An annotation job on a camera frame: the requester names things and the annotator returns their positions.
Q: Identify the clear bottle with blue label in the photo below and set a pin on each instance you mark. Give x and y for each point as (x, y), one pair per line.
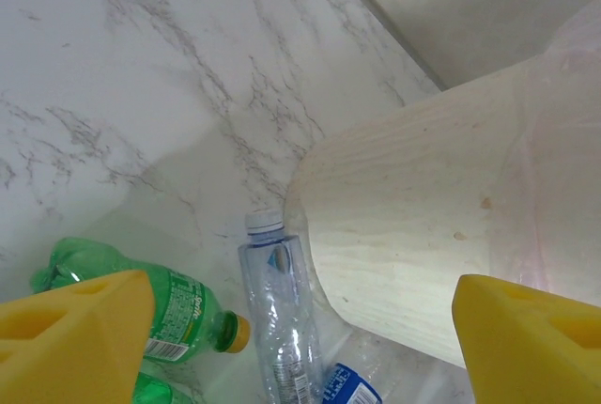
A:
(347, 383)

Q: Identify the clear bottle with pale cap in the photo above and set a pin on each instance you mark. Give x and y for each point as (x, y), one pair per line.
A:
(277, 310)

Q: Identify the green Sprite bottle yellow cap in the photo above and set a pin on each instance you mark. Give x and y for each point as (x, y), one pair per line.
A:
(188, 310)
(155, 390)

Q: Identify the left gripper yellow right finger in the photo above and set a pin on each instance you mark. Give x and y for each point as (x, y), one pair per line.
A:
(530, 352)

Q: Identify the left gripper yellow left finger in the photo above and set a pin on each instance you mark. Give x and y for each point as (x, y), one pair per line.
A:
(61, 352)

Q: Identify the aluminium table edge rail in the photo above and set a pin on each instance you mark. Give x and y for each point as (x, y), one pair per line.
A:
(388, 19)

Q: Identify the cream plastic bin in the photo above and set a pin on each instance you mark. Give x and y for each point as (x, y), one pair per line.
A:
(399, 211)

